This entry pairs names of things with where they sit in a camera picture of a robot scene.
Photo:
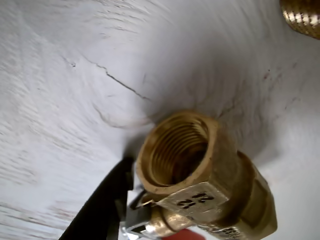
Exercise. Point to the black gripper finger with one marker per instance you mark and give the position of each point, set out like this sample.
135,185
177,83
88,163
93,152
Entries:
100,205

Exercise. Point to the white painted plywood board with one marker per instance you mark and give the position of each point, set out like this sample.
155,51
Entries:
75,75

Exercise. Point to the large brass threaded fitting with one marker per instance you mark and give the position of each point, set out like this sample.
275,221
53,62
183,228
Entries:
302,17

